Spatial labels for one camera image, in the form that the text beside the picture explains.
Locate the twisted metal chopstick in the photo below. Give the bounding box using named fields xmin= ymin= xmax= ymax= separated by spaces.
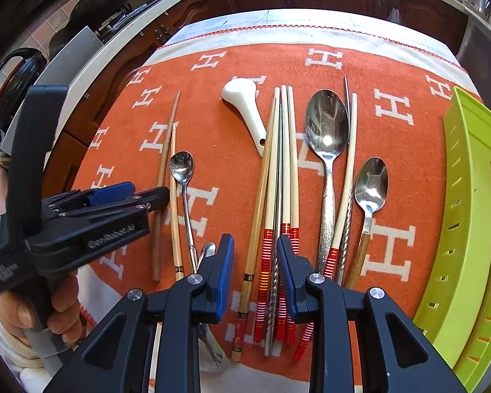
xmin=337 ymin=75 xmax=353 ymax=287

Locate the white kitchen countertop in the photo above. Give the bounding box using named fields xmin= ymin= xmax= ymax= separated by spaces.
xmin=0 ymin=0 xmax=491 ymax=148

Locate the grey metal panel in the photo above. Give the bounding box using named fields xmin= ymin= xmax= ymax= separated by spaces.
xmin=2 ymin=27 xmax=103 ymax=148

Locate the metal spoon with wooden handle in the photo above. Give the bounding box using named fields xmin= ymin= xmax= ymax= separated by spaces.
xmin=344 ymin=157 xmax=389 ymax=291

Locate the small long-handled metal spoon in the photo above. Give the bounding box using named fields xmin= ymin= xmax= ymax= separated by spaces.
xmin=169 ymin=151 xmax=199 ymax=275

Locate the brown wooden chopstick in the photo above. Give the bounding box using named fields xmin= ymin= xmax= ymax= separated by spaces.
xmin=152 ymin=90 xmax=181 ymax=282

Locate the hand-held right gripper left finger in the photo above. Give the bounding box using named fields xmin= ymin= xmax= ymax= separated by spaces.
xmin=43 ymin=233 xmax=235 ymax=393

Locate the green plastic utensil tray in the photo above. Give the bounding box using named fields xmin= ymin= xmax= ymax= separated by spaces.
xmin=411 ymin=86 xmax=491 ymax=393

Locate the white ceramic spoon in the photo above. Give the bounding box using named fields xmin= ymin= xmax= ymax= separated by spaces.
xmin=221 ymin=77 xmax=267 ymax=158

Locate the person's left hand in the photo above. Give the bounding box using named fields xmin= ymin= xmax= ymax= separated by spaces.
xmin=0 ymin=272 xmax=86 ymax=342

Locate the grey shelf cabinet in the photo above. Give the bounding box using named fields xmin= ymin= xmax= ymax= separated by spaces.
xmin=454 ymin=8 xmax=491 ymax=103

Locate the orange printed blanket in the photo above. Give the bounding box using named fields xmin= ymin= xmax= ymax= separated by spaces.
xmin=65 ymin=8 xmax=483 ymax=393

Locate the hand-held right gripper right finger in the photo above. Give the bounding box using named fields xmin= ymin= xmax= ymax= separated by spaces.
xmin=276 ymin=234 xmax=469 ymax=393

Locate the black round pot lid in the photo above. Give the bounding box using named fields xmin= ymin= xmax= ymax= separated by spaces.
xmin=0 ymin=47 xmax=47 ymax=132

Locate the plain metal spoon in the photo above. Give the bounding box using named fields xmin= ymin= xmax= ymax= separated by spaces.
xmin=196 ymin=241 xmax=227 ymax=371

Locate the large ornate metal spoon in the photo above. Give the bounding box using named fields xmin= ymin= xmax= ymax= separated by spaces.
xmin=305 ymin=89 xmax=350 ymax=275

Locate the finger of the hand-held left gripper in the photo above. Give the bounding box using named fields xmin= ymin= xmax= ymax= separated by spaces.
xmin=118 ymin=186 xmax=171 ymax=215
xmin=41 ymin=182 xmax=136 ymax=214

